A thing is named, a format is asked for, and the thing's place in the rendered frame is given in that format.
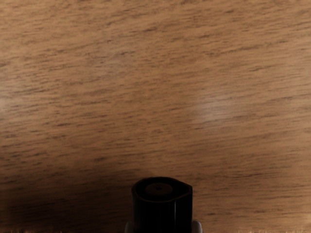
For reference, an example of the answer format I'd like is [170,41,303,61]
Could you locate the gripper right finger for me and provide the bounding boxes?
[191,220,203,233]

